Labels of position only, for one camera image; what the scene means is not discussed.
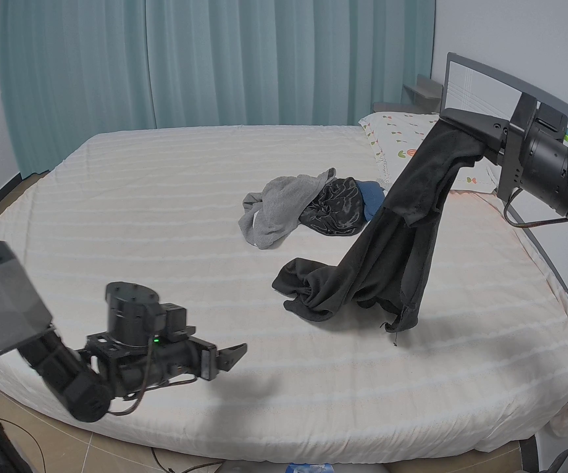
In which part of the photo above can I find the grey bedside table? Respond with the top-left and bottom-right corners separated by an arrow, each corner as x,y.
373,73 -> 444,115

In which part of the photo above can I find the black satin garment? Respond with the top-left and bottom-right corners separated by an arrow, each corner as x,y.
298,177 -> 366,237

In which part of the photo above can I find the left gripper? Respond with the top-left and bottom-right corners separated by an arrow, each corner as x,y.
114,338 -> 248,397

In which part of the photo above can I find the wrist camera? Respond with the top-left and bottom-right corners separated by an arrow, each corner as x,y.
161,303 -> 197,342
535,101 -> 568,137

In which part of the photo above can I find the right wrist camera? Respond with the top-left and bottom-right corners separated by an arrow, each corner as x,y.
535,101 -> 568,137

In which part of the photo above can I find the grey garment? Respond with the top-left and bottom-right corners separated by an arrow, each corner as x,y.
238,168 -> 338,250

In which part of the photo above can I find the white printed pillow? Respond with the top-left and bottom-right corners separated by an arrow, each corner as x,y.
359,111 -> 504,198

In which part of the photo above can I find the bed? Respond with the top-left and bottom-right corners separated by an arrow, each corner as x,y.
0,52 -> 568,473

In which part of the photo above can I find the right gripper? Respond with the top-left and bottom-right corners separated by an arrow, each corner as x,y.
441,92 -> 568,214

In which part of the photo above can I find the dark blue garment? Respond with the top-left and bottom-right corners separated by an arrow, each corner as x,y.
355,180 -> 388,221

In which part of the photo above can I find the blue-green curtain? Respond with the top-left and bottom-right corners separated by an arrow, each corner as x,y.
145,0 -> 436,129
0,0 -> 149,178

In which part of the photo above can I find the black T-shirt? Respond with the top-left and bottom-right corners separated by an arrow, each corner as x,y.
271,116 -> 487,347

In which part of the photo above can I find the black cable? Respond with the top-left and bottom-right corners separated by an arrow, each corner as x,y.
109,377 -> 201,415
503,188 -> 568,229
150,444 -> 225,473

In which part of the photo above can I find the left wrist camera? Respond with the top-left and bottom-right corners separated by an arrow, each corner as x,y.
161,303 -> 197,342

